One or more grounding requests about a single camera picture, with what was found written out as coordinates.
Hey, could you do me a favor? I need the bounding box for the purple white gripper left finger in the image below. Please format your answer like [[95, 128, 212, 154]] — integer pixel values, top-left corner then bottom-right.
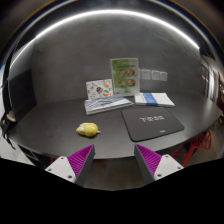
[[46, 145, 95, 186]]

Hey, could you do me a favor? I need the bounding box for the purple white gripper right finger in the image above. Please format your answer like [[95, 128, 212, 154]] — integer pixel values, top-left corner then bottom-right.
[[134, 144, 183, 184]]

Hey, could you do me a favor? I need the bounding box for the black mouse pad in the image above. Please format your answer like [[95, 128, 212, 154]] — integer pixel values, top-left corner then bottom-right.
[[122, 107, 184, 142]]

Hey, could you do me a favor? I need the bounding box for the red metal chair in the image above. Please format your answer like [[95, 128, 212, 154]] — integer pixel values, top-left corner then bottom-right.
[[171, 130, 212, 167]]

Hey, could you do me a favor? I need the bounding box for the striped grey booklet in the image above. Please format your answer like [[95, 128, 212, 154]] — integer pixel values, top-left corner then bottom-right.
[[84, 96, 132, 115]]

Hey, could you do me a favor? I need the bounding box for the white blue book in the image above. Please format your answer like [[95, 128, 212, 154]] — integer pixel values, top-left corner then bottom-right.
[[134, 93, 175, 107]]

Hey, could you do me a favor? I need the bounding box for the colourful sticker card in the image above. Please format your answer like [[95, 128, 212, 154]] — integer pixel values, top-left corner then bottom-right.
[[86, 79, 113, 99]]

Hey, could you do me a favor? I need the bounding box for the green poster sign stand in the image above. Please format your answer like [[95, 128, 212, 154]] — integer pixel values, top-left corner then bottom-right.
[[110, 58, 140, 96]]

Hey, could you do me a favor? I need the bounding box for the white wall sockets row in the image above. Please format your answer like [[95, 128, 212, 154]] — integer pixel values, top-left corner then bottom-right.
[[140, 69, 168, 82]]

